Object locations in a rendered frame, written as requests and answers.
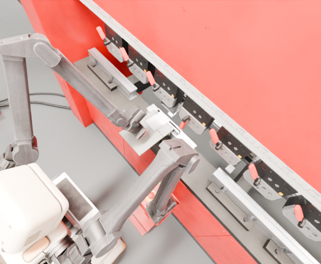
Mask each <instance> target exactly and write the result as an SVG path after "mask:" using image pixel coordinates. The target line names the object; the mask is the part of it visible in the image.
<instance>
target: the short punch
mask: <svg viewBox="0 0 321 264"><path fill-rule="evenodd" d="M161 104H162V105H163V106H164V107H165V108H166V109H167V110H168V111H169V112H170V113H171V114H173V115H174V114H175V113H176V110H177V107H178V104H177V105H176V106H174V107H168V106H167V105H166V104H165V103H164V102H162V101H161Z"/></svg>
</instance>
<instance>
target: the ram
mask: <svg viewBox="0 0 321 264"><path fill-rule="evenodd" d="M80 1H81V2H82V3H83V4H85V6H86V7H88V8H89V9H90V10H91V11H93V12H94V13H95V14H96V15H97V16H98V17H99V18H101V19H102V20H103V21H104V22H105V23H106V24H107V25H108V26H110V27H111V28H112V29H113V30H114V31H115V32H116V33H117V34H119V35H120V36H121V37H122V38H123V39H124V40H125V41H127V42H128V43H129V44H130V45H131V46H132V47H133V48H135V49H136V50H137V51H138V52H139V53H140V54H141V55H143V56H144V57H145V58H146V59H147V60H148V61H149V62H150V63H152V64H153V65H154V66H155V67H157V68H158V69H159V70H160V71H161V72H162V73H163V74H165V75H166V76H167V77H168V78H169V79H170V80H171V81H173V82H174V83H175V84H176V85H177V86H178V87H179V88H180V89H182V90H183V91H184V92H185V93H186V94H187V95H188V96H190V97H191V98H192V99H193V100H194V101H195V102H196V103H197V104H199V105H200V106H201V107H202V108H203V109H204V110H205V111H207V112H208V113H209V114H210V115H211V116H212V117H213V118H215V119H216V120H217V121H218V122H219V123H220V124H221V125H222V126H224V127H225V128H226V129H227V130H228V131H229V132H231V133H232V134H233V135H234V136H235V137H237V138H238V139H239V140H240V141H241V142H242V143H243V144H244V145H246V146H247V147H248V148H249V149H250V150H251V151H252V152H254V153H255V154H256V155H257V156H258V157H259V158H260V159H262V160H263V161H264V162H265V163H266V164H267V165H268V166H269V167H271V168H272V169H273V170H274V171H275V172H276V173H277V174H279V175H280V176H281V177H282V178H283V179H284V180H285V181H287V182H288V183H289V184H290V185H291V186H292V187H293V188H294V189H296V190H297V191H298V192H299V193H300V194H301V195H302V196H304V197H305V198H306V199H307V200H309V201H310V202H311V203H312V204H313V205H314V206H315V207H316V208H318V209H319V210H320V211H321V204H320V203H319V202H318V201H317V200H316V199H314V198H313V197H312V196H311V195H310V194H309V193H307V192H306V191H305V190H304V189H303V188H302V187H301V186H299V185H298V184H297V183H296V182H295V181H294V180H293V179H291V178H290V177H289V176H288V175H287V174H286V173H284V172H283V171H282V170H281V169H280V168H279V167H278V166H276V165H275V164H274V163H273V162H272V161H271V160H270V159H268V158H267V157H266V156H265V155H264V154H263V153H261V152H260V151H259V150H258V149H256V147H255V146H253V145H252V144H251V143H250V142H248V141H247V140H246V139H245V138H244V137H243V136H241V135H240V134H239V133H238V132H237V131H236V130H235V129H233V128H232V127H231V126H230V125H229V124H228V123H226V122H225V121H224V120H223V119H222V118H221V117H220V116H218V115H217V114H216V113H215V112H214V111H213V110H211V109H210V108H209V107H208V106H207V105H206V104H205V103H203V102H202V101H201V100H200V99H199V98H198V97H196V96H195V95H194V94H193V93H192V92H191V91H190V90H188V89H187V88H186V87H185V86H183V85H182V84H181V83H180V82H179V81H178V80H177V79H175V78H174V77H173V76H172V75H171V74H170V73H168V72H167V71H166V70H165V69H164V68H163V67H162V66H160V65H159V64H158V63H157V62H156V61H155V60H153V59H152V58H151V57H150V56H149V55H148V54H147V53H145V52H144V51H143V50H142V49H141V48H140V47H139V46H137V45H136V44H135V43H134V42H133V41H132V40H130V39H129V38H128V37H127V36H126V35H125V34H124V33H122V32H121V31H120V30H119V29H117V28H116V27H115V26H114V25H113V24H112V23H110V22H109V21H108V20H107V19H106V18H105V17H104V16H102V15H101V14H100V13H99V12H98V11H97V10H96V9H94V8H93V7H92V6H91V5H90V4H89V3H87V2H86V1H85V0H80ZM92 1H93V2H94V3H95V4H97V5H98V6H99V7H100V8H101V9H102V10H104V11H105V12H106V13H107V14H108V15H109V16H111V17H112V18H113V19H114V20H115V21H117V22H118V23H119V24H120V25H121V26H122V27H123V28H125V29H126V30H127V31H128V32H129V33H131V34H132V35H133V36H134V37H135V38H136V39H138V40H139V41H140V42H141V43H142V44H143V45H145V46H146V47H147V48H149V50H150V51H152V52H153V53H154V54H156V55H157V56H158V57H159V58H160V59H161V60H163V61H164V62H165V63H166V64H167V65H168V66H170V67H171V68H172V69H173V70H174V71H175V72H177V73H178V74H179V75H180V76H181V77H182V78H184V79H185V80H186V81H187V82H188V83H189V84H191V85H192V86H193V87H194V88H195V89H197V90H198V91H199V92H200V93H201V94H202V95H204V96H205V97H206V98H207V99H208V100H209V101H211V102H212V103H213V104H215V105H216V106H217V107H218V108H219V109H220V110H222V111H223V112H224V113H225V114H226V115H227V116H229V117H230V118H231V119H232V120H233V121H234V122H236V123H237V124H238V125H239V126H240V127H241V128H243V129H244V130H245V131H246V132H247V133H248V134H250V135H251V136H252V137H253V138H254V139H255V140H257V141H258V142H259V143H260V144H261V145H263V146H264V147H265V148H266V149H267V150H268V151H270V152H271V153H272V154H273V155H275V156H276V157H277V158H278V159H279V160H281V161H282V162H283V163H284V164H285V165H286V166H287V167H289V168H290V169H291V170H292V171H293V172H295V173H296V174H297V175H298V176H299V177H300V178H302V179H303V180H304V181H305V182H306V183H307V184H309V185H310V186H311V187H312V188H313V189H314V190H316V191H317V192H318V193H319V194H320V195H321V0H92Z"/></svg>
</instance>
